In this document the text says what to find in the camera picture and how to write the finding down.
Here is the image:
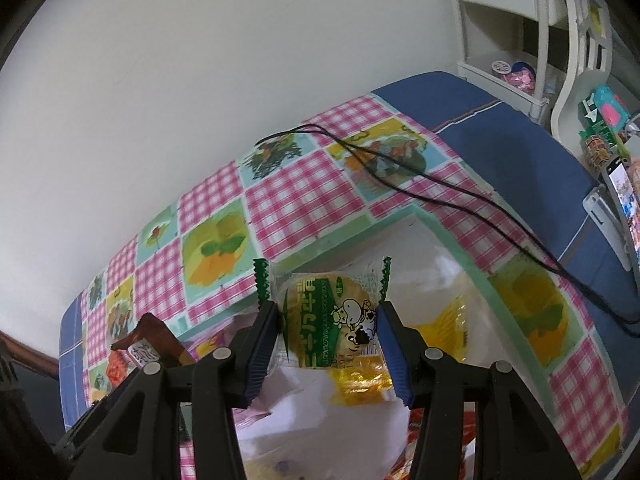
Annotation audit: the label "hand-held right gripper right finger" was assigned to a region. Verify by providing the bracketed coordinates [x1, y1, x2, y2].
[375, 303, 583, 480]

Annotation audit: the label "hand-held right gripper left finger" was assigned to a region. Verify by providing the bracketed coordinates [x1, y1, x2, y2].
[70, 302, 281, 480]

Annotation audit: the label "yellow clear snack packet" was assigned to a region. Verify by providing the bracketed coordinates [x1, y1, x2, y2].
[330, 295, 481, 406]

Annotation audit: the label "green cow rice cracker packet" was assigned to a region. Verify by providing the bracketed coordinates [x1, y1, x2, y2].
[252, 256, 393, 373]

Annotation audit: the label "white box with teal rim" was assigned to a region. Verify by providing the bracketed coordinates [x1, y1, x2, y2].
[220, 210, 551, 480]

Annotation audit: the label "red shiny snack packet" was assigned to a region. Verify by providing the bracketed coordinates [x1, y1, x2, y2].
[395, 410, 481, 480]

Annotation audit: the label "brown biscuit packet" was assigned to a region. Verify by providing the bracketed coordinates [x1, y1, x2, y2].
[110, 312, 198, 368]

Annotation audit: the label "red flat snack packet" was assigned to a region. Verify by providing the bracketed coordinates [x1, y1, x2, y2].
[105, 350, 132, 391]

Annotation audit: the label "pink checked fruit tablecloth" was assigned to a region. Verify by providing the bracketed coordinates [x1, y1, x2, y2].
[82, 95, 631, 480]

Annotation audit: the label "blue lined sheet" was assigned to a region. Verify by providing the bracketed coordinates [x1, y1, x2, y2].
[59, 71, 640, 431]

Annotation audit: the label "smartphone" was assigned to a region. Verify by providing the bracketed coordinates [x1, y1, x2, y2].
[602, 157, 640, 273]

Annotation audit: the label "small puzzle cube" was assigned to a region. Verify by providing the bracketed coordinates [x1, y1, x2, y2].
[582, 135, 611, 163]

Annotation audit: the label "pink small items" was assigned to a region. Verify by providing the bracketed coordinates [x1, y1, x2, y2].
[505, 62, 539, 94]

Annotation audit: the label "teal pink box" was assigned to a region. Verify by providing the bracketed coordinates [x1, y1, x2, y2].
[580, 85, 631, 132]

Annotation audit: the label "dark wooden frame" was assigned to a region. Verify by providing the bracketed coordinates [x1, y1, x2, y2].
[0, 330, 57, 378]

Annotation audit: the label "black cable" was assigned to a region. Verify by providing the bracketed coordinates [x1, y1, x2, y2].
[255, 125, 640, 338]

